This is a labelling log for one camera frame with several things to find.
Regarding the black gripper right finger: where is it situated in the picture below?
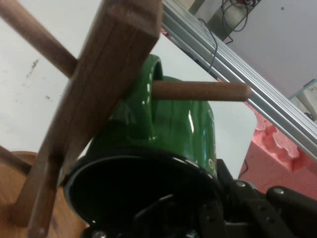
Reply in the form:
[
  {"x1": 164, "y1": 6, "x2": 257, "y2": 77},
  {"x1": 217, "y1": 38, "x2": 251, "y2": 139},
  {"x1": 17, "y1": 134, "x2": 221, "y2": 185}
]
[{"x1": 216, "y1": 158, "x2": 317, "y2": 238}]

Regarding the pink foam piece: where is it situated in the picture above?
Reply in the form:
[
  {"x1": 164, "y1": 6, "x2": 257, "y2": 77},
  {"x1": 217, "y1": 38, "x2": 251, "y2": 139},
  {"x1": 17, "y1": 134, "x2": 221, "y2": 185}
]
[{"x1": 237, "y1": 105, "x2": 317, "y2": 199}]

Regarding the thin blue cable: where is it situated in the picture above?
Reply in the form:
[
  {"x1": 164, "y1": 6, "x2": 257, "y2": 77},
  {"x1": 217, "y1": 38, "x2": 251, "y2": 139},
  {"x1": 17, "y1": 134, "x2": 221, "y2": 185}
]
[{"x1": 197, "y1": 18, "x2": 219, "y2": 74}]

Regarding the aluminium frame side rail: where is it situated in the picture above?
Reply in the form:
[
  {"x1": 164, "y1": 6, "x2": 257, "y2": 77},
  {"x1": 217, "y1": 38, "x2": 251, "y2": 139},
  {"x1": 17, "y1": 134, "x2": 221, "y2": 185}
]
[{"x1": 160, "y1": 0, "x2": 317, "y2": 156}]

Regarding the pale green white box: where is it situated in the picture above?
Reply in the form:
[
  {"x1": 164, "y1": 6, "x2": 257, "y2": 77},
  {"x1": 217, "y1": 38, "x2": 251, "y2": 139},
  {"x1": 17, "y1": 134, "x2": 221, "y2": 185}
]
[{"x1": 288, "y1": 78, "x2": 317, "y2": 119}]

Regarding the wooden mug tree stand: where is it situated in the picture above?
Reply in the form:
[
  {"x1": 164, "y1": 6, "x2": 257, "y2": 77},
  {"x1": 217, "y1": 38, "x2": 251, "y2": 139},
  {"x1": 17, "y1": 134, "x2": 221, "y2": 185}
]
[{"x1": 0, "y1": 0, "x2": 253, "y2": 238}]

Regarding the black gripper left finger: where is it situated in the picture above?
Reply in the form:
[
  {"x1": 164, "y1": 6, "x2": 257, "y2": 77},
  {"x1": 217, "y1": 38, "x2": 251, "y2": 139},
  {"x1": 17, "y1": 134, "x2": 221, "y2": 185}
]
[{"x1": 133, "y1": 194, "x2": 225, "y2": 238}]

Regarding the olive metal post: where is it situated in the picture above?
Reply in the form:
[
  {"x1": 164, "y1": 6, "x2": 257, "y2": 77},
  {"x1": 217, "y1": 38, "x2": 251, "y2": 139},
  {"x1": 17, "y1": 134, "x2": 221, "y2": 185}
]
[{"x1": 189, "y1": 0, "x2": 232, "y2": 43}]

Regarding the green enamel mug white print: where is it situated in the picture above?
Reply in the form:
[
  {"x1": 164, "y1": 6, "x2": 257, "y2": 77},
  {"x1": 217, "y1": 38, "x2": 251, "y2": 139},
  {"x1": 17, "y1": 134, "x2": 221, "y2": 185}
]
[{"x1": 63, "y1": 54, "x2": 225, "y2": 231}]

